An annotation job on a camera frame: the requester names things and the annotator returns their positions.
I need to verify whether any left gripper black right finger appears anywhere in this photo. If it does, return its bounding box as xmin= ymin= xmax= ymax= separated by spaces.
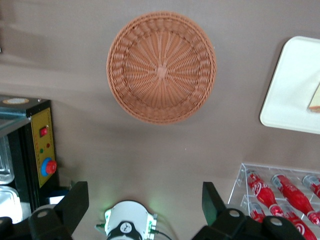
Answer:
xmin=197 ymin=181 xmax=247 ymax=240

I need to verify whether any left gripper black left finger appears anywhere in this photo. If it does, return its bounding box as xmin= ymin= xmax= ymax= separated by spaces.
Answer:
xmin=28 ymin=180 xmax=90 ymax=240

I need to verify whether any triangular sandwich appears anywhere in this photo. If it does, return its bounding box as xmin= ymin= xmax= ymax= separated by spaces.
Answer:
xmin=307 ymin=81 xmax=320 ymax=114

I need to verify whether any cream rectangular tray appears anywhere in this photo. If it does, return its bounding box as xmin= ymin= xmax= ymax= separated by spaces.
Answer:
xmin=259 ymin=35 xmax=320 ymax=136

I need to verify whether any round brown wicker basket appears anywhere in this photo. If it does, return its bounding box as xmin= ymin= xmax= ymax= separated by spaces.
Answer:
xmin=106 ymin=10 xmax=218 ymax=126

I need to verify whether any clear acrylic bottle rack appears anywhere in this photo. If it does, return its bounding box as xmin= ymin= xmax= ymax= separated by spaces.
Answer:
xmin=227 ymin=162 xmax=320 ymax=240

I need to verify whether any red cola bottle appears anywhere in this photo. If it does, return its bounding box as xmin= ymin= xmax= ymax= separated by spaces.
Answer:
xmin=283 ymin=211 xmax=318 ymax=240
xmin=246 ymin=170 xmax=284 ymax=217
xmin=301 ymin=174 xmax=320 ymax=197
xmin=270 ymin=173 xmax=320 ymax=225
xmin=249 ymin=201 xmax=267 ymax=224

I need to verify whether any red emergency stop button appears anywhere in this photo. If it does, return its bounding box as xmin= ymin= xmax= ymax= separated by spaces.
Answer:
xmin=40 ymin=157 xmax=58 ymax=178

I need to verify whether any metal food pan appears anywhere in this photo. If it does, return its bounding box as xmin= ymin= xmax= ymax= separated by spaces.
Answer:
xmin=0 ymin=135 xmax=16 ymax=183
xmin=0 ymin=184 xmax=23 ymax=225

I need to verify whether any black food warmer cabinet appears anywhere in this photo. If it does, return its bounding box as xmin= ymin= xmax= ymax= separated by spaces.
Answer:
xmin=0 ymin=94 xmax=61 ymax=226

